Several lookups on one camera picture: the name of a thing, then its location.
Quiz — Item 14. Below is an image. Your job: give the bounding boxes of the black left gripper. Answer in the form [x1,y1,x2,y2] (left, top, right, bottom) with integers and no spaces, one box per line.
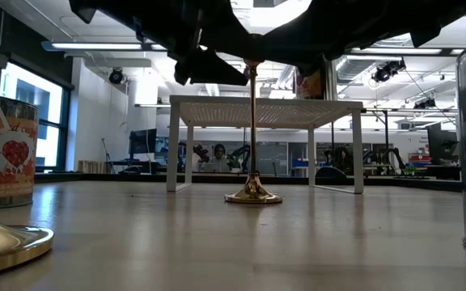
[69,0,254,86]

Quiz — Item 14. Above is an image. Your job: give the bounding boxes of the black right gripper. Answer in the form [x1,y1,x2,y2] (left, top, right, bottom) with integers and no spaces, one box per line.
[256,0,466,78]

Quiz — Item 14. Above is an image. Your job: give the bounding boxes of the candle tin with orange label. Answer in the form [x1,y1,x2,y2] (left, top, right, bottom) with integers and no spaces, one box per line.
[294,66,326,101]
[0,72,40,210]

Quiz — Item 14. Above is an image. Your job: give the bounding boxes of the tall gold candlestick holder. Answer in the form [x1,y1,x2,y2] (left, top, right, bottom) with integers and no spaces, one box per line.
[223,58,283,205]

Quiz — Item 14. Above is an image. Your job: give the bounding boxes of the white perforated metal shelf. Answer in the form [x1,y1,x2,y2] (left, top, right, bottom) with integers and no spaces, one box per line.
[166,95,366,195]

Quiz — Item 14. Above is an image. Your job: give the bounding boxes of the person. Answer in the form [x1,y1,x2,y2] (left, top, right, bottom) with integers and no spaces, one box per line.
[200,143,234,174]

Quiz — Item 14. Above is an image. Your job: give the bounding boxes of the black hanging speaker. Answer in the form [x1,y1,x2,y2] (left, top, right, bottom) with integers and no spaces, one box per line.
[108,67,125,86]

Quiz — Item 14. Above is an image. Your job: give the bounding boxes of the black computer monitor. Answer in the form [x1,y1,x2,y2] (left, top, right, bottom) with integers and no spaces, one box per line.
[129,128,158,155]

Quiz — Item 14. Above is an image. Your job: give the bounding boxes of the long ceiling light bar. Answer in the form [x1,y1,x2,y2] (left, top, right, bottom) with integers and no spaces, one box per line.
[40,40,466,57]

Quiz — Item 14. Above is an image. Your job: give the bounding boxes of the wooden crates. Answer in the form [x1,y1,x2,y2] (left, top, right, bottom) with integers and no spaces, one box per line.
[77,160,108,175]

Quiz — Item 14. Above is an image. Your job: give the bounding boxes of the dark computer monitor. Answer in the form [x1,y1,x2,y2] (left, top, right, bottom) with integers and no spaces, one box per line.
[426,122,460,162]

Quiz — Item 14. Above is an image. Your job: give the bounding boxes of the large window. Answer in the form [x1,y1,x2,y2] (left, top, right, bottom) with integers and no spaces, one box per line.
[0,60,74,173]

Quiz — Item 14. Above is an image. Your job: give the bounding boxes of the short gold candlestick holder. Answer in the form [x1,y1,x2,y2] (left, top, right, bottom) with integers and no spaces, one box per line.
[0,200,55,280]

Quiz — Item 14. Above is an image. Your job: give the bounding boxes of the silver ventilation duct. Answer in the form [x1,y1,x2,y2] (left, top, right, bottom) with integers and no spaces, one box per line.
[333,56,374,84]

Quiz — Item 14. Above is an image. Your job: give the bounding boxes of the black ceiling camera rig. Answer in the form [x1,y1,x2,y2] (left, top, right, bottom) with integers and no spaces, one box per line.
[370,58,407,84]
[413,98,438,110]

